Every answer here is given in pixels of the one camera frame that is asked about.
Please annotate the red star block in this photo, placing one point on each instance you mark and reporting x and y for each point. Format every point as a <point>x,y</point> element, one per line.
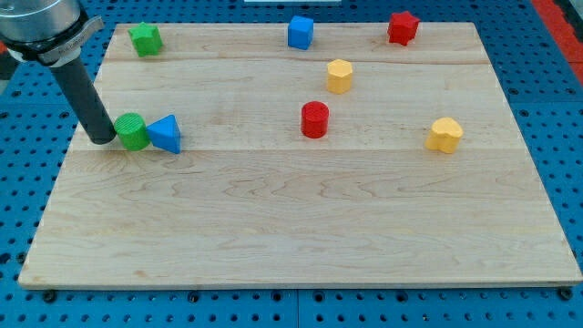
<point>402,28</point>

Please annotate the yellow heart block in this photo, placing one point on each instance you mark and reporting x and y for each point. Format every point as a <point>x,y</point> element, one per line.
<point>444,135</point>

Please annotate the yellow hexagon block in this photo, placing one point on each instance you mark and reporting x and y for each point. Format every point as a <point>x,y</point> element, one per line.
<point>339,76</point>

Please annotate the green cylinder block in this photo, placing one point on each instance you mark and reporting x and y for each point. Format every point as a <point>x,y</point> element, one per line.
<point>132,131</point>

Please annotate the red cylinder block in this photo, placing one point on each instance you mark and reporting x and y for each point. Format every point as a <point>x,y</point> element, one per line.
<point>315,116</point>

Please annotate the green star block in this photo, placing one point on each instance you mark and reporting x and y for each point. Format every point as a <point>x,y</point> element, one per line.
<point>145,39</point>

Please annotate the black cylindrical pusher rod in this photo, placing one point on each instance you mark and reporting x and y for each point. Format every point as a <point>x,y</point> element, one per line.
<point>82,97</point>

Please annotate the light wooden board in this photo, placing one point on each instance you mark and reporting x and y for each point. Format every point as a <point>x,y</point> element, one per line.
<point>251,203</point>

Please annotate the blue triangle block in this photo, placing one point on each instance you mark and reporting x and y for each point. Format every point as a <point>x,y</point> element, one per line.
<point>165,134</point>

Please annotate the blue cube block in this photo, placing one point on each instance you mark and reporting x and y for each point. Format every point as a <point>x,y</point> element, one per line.
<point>300,32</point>

